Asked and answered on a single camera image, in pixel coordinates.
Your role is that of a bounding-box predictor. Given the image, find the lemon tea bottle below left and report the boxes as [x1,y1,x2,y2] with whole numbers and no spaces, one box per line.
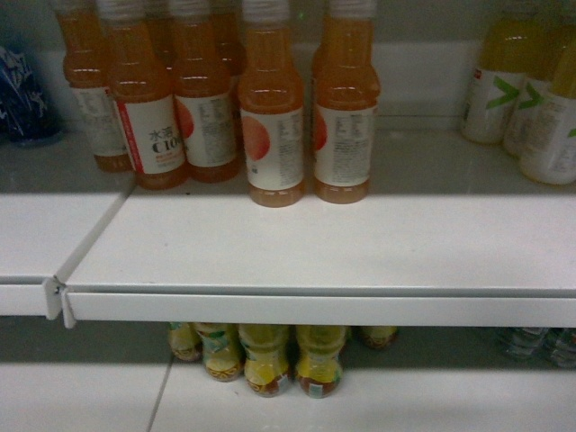
[193,322,245,383]

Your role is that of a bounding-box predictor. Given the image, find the lemon tea bottle below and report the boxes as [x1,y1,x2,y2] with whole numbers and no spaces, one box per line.
[193,322,245,383]
[238,323,291,397]
[295,325,347,399]

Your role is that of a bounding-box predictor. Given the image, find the orange juice bottle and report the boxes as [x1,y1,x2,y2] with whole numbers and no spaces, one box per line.
[168,1,239,183]
[314,1,381,204]
[238,1,304,208]
[49,1,132,173]

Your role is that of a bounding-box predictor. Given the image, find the yellow drink bottle green arrow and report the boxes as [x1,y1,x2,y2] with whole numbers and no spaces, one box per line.
[461,1,545,145]

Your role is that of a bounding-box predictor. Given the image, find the lemon tea bottle below right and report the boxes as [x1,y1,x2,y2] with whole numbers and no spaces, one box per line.
[295,325,347,399]

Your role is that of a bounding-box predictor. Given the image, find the orange juice bottle front right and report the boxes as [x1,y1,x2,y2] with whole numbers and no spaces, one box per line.
[314,1,381,204]

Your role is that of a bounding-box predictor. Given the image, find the water bottles below right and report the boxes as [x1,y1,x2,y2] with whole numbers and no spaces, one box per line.
[495,328,575,369]

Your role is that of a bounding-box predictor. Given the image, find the orange juice bottle far left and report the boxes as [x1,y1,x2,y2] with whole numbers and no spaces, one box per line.
[49,1,132,173]

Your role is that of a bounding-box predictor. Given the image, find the white adjoining left shelf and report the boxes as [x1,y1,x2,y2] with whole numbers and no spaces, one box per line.
[0,134,136,321]

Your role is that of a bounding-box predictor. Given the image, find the blue snack bag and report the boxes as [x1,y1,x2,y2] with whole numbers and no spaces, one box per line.
[1,46,61,148]

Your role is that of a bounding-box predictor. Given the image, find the orange juice bottle middle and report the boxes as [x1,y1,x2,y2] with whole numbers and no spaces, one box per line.
[168,1,239,183]

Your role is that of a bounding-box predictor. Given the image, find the white shelf with juices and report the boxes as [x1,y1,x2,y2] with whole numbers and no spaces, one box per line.
[62,44,576,329]

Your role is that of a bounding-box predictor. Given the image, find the yellow drink bottle right edge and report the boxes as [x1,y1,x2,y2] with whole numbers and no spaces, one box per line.
[517,26,576,186]

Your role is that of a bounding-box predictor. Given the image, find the orange juice bottle C100 label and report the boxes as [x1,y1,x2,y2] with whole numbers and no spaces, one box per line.
[96,1,187,190]

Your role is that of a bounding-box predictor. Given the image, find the orange juice bottle front centre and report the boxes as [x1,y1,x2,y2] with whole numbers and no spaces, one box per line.
[238,1,304,208]

